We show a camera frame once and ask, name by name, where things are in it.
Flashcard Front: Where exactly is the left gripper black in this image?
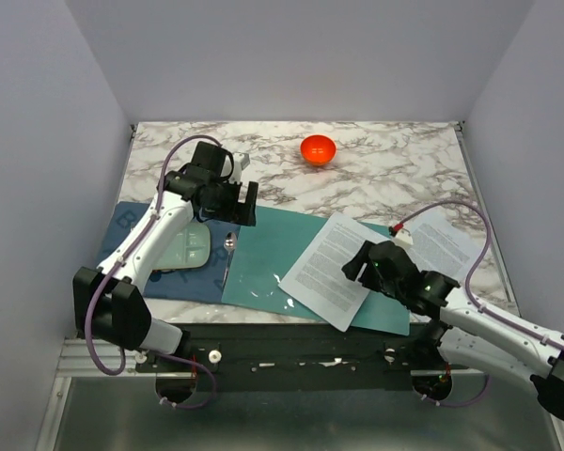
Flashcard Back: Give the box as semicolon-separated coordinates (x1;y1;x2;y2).
201;176;259;226

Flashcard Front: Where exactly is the printed paper sheet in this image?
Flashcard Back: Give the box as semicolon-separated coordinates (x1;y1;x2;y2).
279;212;386;332

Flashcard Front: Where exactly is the teal file folder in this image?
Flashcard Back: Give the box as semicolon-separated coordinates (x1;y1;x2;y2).
222;207;410;335

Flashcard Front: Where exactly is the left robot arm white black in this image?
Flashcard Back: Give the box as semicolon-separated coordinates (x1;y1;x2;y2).
72;135;259;371

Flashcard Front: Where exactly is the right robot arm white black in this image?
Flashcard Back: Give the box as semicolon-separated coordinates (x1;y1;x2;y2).
342;241;564;421

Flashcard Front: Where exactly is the silver spoon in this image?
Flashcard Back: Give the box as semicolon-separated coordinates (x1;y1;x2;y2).
222;232;238;287

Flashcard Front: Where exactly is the light green divided plate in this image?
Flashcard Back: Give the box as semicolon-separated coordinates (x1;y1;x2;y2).
153;222;211;272

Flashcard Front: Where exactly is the blue cloth placemat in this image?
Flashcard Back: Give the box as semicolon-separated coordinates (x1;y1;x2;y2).
94;201;241;303

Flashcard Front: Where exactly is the printed paper stack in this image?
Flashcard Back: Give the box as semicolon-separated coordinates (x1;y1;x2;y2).
404;210;481;283

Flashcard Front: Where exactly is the orange bowl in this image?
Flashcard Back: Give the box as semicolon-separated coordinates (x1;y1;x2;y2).
300;134;337;166

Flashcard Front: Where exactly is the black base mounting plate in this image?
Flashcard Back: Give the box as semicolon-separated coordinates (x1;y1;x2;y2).
77;322;471;394

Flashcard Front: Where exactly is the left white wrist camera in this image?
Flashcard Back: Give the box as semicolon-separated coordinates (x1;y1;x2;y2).
229;152;250;183

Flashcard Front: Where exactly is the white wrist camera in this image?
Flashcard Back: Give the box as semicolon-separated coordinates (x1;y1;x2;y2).
389;224;414;249
229;152;250;183

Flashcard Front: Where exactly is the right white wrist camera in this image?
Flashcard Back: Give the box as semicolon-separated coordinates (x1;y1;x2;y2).
389;224;414;249

